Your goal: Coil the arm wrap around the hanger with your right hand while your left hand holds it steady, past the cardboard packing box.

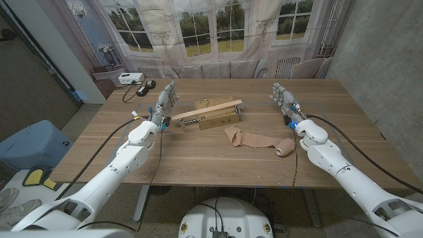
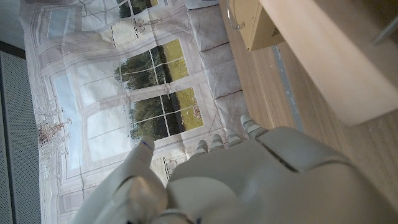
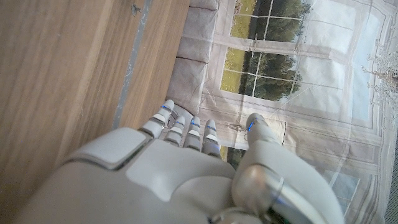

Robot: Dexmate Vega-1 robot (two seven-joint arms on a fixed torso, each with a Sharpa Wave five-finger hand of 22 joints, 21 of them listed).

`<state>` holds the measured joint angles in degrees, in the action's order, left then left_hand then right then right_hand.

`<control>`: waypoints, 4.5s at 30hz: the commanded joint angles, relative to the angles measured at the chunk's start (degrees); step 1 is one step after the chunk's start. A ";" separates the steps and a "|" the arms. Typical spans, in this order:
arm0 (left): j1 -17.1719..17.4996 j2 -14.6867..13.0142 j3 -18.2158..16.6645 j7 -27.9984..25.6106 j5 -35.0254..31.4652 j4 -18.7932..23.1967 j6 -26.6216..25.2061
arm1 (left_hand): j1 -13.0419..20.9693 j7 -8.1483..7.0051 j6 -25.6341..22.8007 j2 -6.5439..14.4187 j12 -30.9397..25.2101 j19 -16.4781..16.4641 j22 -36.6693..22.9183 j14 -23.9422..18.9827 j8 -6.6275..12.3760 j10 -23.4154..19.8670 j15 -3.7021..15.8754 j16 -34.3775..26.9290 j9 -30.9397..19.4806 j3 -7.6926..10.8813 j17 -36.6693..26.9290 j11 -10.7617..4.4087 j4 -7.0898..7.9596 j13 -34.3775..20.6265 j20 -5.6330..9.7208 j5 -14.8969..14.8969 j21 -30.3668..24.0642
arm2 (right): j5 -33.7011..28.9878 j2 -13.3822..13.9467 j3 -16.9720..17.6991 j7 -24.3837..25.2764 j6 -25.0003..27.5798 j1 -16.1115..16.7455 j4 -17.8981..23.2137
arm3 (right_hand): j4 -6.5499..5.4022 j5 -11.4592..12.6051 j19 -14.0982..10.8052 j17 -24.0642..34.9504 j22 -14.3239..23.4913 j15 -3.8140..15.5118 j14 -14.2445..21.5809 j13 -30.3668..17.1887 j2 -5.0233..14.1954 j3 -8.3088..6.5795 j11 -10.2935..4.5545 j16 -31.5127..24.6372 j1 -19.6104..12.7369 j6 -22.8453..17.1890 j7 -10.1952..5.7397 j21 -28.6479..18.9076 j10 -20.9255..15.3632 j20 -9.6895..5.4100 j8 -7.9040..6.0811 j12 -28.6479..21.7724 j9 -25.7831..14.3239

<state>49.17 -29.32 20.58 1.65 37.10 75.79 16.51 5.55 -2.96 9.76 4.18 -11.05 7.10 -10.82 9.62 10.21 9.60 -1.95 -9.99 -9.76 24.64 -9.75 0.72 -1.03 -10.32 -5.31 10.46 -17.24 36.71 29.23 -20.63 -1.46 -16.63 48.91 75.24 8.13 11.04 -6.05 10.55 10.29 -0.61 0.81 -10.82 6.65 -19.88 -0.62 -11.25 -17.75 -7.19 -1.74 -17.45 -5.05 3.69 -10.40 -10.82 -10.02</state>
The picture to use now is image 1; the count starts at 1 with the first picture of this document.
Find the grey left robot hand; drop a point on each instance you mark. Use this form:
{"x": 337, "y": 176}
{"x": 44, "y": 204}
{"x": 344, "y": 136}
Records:
{"x": 162, "y": 104}

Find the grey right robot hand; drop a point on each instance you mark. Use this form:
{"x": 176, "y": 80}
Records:
{"x": 287, "y": 102}

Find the wooden hanger with metal clips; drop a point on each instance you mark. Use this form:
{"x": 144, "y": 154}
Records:
{"x": 205, "y": 111}

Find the beige elastic arm wrap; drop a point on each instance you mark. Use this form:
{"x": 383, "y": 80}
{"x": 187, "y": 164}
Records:
{"x": 254, "y": 140}

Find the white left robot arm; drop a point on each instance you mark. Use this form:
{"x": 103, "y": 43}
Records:
{"x": 125, "y": 158}

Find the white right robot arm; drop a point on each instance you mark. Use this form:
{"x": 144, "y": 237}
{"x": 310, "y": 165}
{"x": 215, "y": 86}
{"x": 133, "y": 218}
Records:
{"x": 347, "y": 178}

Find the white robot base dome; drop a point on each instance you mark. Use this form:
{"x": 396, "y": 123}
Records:
{"x": 228, "y": 215}

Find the cardboard packing box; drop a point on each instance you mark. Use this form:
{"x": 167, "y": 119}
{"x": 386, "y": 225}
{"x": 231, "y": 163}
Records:
{"x": 218, "y": 122}

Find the black power adapter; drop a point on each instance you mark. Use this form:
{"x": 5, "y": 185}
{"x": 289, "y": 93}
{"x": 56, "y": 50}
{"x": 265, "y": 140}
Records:
{"x": 150, "y": 84}
{"x": 142, "y": 91}

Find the white power strip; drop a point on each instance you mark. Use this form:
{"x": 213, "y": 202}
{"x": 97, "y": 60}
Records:
{"x": 130, "y": 78}

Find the printed window backdrop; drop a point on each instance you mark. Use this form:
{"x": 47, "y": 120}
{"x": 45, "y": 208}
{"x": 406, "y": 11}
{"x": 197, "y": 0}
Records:
{"x": 211, "y": 33}

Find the grey table leg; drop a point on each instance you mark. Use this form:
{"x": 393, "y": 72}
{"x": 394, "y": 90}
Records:
{"x": 312, "y": 208}
{"x": 141, "y": 205}

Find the blue plastic bin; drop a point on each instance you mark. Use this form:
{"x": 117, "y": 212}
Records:
{"x": 33, "y": 142}

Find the yellow and black floor object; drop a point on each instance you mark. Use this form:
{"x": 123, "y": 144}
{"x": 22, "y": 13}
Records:
{"x": 34, "y": 176}

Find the white robot torso edge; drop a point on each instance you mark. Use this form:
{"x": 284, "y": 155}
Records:
{"x": 66, "y": 234}

